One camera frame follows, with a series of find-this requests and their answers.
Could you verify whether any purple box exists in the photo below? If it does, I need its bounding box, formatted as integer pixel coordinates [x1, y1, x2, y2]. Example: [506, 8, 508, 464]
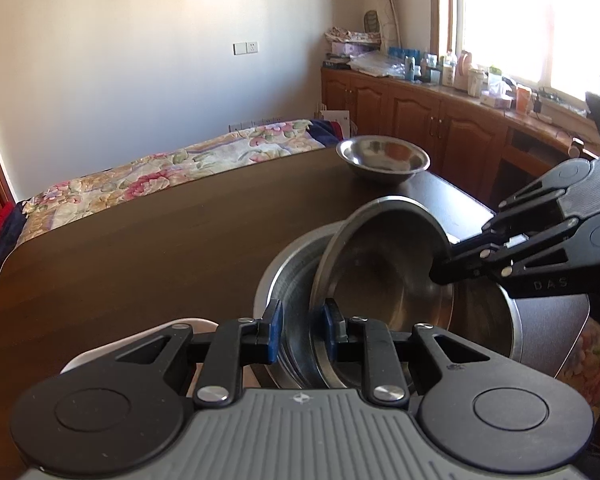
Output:
[331, 42, 377, 59]

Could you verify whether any clear plastic bag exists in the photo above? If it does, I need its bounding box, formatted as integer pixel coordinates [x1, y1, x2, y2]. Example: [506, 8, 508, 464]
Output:
[349, 52, 407, 79]

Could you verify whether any tissue packet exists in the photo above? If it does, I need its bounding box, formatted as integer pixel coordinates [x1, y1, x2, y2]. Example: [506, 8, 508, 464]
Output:
[480, 87, 514, 109]

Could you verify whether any patterned cream curtain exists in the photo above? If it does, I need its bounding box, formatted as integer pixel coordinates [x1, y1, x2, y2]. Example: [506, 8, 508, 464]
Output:
[365, 0, 407, 53]

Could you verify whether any large stainless steel bowl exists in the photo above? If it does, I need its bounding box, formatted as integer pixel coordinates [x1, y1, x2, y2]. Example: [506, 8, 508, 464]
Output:
[254, 220, 522, 391]

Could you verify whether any pink container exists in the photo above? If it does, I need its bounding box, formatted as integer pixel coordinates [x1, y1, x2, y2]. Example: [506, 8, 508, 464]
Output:
[455, 50, 474, 92]

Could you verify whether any white floral square plate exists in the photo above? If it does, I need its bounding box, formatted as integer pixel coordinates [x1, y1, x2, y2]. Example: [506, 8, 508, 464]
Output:
[60, 317, 221, 376]

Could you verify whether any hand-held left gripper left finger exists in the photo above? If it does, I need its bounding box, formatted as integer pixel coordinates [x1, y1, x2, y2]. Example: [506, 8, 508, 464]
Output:
[115, 299, 285, 408]

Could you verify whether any folded dark blue red cloth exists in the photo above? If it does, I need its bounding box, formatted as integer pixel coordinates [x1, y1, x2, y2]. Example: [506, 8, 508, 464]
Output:
[307, 119, 352, 150]

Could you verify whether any floral bed blanket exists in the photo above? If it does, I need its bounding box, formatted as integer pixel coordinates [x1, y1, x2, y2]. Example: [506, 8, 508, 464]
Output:
[17, 119, 331, 233]

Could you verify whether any bright window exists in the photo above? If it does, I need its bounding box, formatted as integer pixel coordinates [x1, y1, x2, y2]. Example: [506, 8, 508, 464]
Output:
[450, 0, 600, 103]

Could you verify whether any wooden counter cabinet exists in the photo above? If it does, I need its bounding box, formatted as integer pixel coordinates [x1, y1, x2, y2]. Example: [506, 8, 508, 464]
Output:
[321, 64, 600, 217]

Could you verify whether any white paper bag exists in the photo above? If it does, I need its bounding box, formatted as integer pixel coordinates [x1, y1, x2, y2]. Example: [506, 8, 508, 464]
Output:
[317, 102, 351, 136]

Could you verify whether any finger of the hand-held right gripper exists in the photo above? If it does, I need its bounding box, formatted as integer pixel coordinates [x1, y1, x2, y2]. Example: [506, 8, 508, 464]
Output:
[428, 216, 582, 286]
[449, 176, 566, 258]

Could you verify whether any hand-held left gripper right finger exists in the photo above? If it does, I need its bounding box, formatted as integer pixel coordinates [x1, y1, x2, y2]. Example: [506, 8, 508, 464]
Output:
[322, 298, 491, 408]

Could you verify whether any small stainless steel bowl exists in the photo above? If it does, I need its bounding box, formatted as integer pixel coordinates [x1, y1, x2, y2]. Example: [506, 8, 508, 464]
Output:
[335, 135, 430, 181]

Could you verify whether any pile of printed papers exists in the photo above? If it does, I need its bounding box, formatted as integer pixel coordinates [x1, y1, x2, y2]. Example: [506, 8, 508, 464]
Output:
[324, 25, 382, 44]

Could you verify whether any white bedside wall socket strip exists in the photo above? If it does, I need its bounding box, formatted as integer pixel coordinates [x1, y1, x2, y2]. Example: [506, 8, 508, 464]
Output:
[228, 116, 282, 134]

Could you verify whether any medium stainless steel bowl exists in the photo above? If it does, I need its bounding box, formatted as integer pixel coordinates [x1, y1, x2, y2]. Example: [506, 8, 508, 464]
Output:
[309, 195, 455, 391]

